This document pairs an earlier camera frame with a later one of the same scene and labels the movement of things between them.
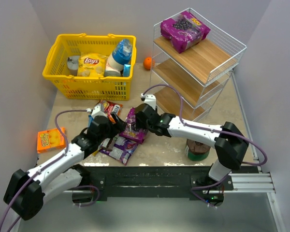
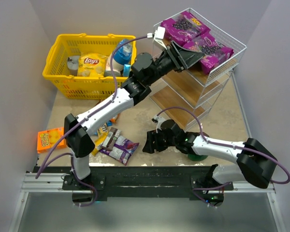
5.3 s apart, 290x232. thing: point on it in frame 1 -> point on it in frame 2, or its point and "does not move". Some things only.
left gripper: (115, 124) -> (175, 57)
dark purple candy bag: (122, 150) does not move
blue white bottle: (121, 55) does not move
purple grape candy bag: (132, 132) -> (214, 53)
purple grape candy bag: (183, 31) does not move
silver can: (72, 64) does not move
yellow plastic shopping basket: (88, 88) does not move
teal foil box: (126, 70) does not move
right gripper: (140, 118) -> (156, 140)
